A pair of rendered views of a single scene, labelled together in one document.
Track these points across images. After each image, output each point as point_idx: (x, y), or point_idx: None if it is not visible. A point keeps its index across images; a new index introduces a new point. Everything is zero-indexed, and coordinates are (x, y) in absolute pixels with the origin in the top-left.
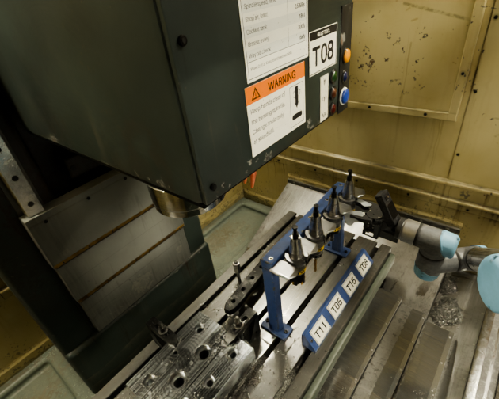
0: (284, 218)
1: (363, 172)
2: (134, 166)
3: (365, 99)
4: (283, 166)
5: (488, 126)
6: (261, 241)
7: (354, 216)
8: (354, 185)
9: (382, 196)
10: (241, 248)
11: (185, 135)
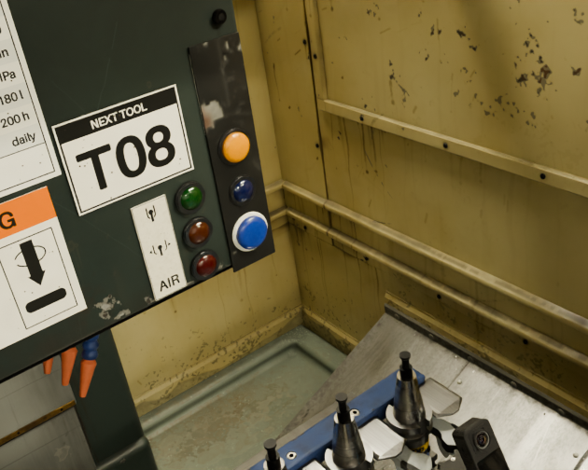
0: (331, 409)
1: (540, 326)
2: None
3: (535, 156)
4: (377, 274)
5: None
6: (257, 461)
7: (408, 469)
8: (522, 352)
9: (468, 437)
10: (259, 451)
11: None
